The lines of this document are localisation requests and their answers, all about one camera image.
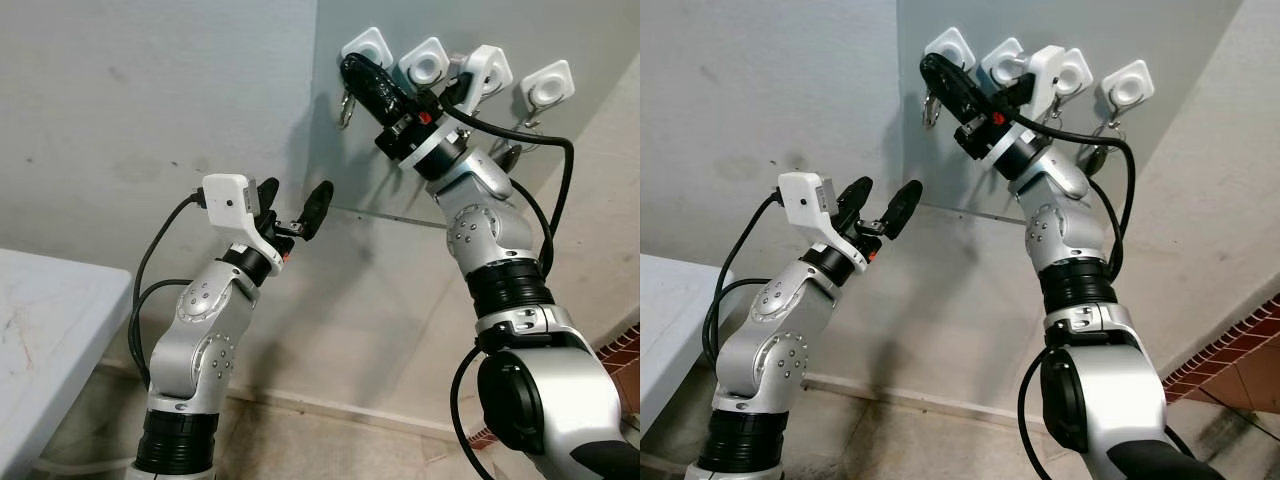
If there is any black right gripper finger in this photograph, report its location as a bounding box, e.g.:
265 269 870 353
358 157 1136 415
921 62 989 129
341 62 409 129
922 53 994 113
342 53 414 113

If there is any white diamond wall hook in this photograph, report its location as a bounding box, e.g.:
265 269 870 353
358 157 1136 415
398 37 451 93
922 26 976 77
340 27 394 77
979 37 1031 89
1100 59 1156 129
1055 47 1096 101
520 60 576 129

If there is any grey wall board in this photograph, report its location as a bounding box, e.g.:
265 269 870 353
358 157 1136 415
303 0 641 229
888 0 1246 229

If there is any black car key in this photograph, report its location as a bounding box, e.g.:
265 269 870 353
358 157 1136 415
1085 118 1126 176
495 120 546 176

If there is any white table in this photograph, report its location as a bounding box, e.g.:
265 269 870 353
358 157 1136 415
0 248 134 480
640 253 726 436

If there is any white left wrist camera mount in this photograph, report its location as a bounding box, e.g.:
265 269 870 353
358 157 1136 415
777 172 869 271
201 174 286 264

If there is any red brick tile strip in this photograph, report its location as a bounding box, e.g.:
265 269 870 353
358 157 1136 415
1160 292 1280 406
468 322 641 451

